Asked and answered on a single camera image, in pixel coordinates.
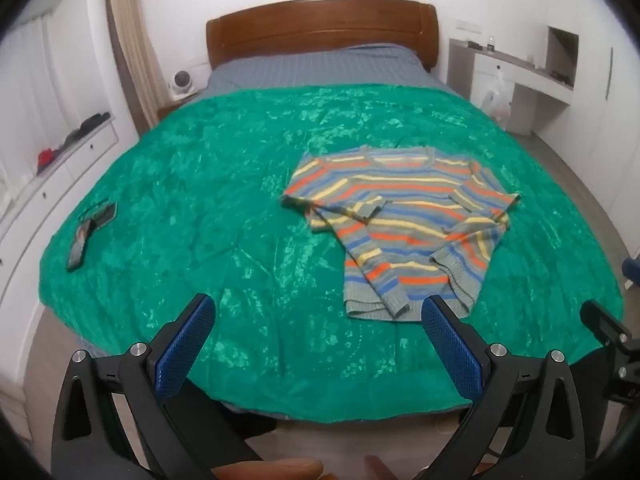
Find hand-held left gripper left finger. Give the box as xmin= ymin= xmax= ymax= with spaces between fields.
xmin=51 ymin=293 xmax=266 ymax=480

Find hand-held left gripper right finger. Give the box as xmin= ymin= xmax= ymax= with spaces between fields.
xmin=421 ymin=295 xmax=601 ymax=480

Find striped knit sweater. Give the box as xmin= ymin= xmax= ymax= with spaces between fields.
xmin=281 ymin=145 xmax=522 ymax=322

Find person's left hand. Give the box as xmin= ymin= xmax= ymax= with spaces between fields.
xmin=211 ymin=455 xmax=388 ymax=480

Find dark phone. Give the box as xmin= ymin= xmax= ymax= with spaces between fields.
xmin=67 ymin=220 xmax=98 ymax=272

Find white wardrobe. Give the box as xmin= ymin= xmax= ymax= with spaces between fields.
xmin=530 ymin=25 xmax=640 ymax=256

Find green floral blanket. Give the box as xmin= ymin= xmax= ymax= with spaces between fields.
xmin=39 ymin=82 xmax=626 ymax=423

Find white drawer cabinet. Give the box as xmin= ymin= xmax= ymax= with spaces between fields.
xmin=0 ymin=115 xmax=121 ymax=311

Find white built-in desk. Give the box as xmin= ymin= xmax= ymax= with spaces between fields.
xmin=447 ymin=37 xmax=576 ymax=136

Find white plastic bag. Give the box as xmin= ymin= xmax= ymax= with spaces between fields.
xmin=480 ymin=67 xmax=513 ymax=123

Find wooden nightstand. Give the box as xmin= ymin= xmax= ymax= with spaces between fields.
xmin=157 ymin=92 xmax=202 ymax=121

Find black cloth items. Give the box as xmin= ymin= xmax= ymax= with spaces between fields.
xmin=65 ymin=112 xmax=111 ymax=146

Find small white fan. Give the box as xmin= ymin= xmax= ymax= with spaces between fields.
xmin=167 ymin=69 xmax=197 ymax=101

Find beige curtain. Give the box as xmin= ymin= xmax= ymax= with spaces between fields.
xmin=107 ymin=0 xmax=163 ymax=133

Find grey checked pillow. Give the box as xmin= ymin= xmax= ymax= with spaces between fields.
xmin=202 ymin=45 xmax=453 ymax=98

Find wooden bed headboard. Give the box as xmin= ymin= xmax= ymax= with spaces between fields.
xmin=206 ymin=0 xmax=440 ymax=73

